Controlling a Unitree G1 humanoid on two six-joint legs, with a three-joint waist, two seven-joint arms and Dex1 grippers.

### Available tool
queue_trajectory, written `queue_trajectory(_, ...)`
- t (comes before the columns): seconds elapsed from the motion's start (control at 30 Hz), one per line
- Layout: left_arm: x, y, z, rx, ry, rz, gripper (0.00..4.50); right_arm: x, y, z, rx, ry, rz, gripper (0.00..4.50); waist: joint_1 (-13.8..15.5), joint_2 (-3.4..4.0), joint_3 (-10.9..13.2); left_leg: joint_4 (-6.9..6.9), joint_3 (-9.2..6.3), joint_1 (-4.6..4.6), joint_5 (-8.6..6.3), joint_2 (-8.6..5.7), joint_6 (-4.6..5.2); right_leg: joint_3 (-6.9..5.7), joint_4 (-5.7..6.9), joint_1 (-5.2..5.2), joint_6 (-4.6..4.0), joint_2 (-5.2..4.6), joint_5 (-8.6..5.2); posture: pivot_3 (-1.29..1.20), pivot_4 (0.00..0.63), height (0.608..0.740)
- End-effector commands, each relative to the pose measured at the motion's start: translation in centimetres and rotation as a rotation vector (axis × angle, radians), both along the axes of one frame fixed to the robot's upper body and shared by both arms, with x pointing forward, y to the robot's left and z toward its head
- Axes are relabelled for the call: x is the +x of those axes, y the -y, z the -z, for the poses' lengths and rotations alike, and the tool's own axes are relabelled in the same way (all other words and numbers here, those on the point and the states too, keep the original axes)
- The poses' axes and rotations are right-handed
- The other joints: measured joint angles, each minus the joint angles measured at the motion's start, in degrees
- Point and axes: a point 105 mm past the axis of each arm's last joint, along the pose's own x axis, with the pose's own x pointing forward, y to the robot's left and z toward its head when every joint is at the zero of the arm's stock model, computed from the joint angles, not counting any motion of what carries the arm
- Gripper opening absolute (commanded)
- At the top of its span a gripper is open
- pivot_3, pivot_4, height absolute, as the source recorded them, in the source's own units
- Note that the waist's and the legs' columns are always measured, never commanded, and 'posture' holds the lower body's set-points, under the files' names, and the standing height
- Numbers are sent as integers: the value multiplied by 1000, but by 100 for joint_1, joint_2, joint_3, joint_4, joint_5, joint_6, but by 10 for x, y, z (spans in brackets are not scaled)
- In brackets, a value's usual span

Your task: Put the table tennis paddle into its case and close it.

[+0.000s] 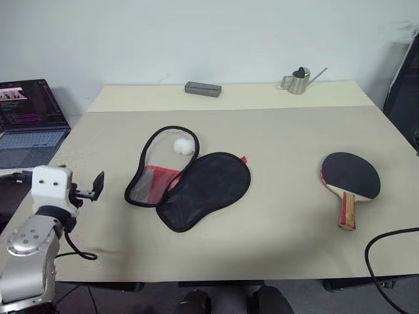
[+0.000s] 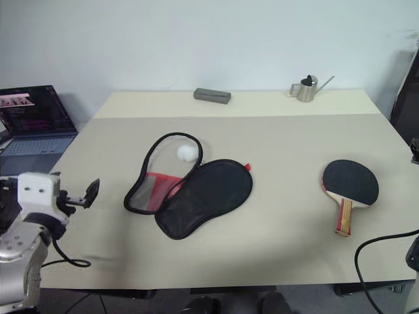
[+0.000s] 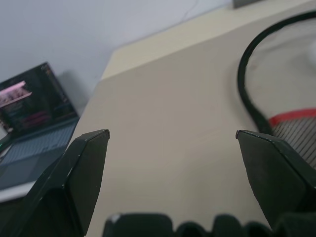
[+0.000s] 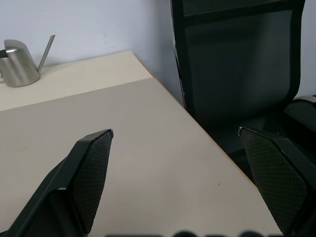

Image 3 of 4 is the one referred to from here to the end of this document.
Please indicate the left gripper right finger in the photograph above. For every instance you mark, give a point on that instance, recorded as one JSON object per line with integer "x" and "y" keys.
{"x": 276, "y": 177}

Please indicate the red and black mesh bag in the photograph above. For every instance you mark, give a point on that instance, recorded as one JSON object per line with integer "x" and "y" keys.
{"x": 242, "y": 81}

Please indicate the open dark laptop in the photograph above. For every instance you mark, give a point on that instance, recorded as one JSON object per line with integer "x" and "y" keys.
{"x": 32, "y": 118}

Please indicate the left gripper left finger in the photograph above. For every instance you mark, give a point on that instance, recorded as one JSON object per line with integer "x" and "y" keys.
{"x": 74, "y": 177}

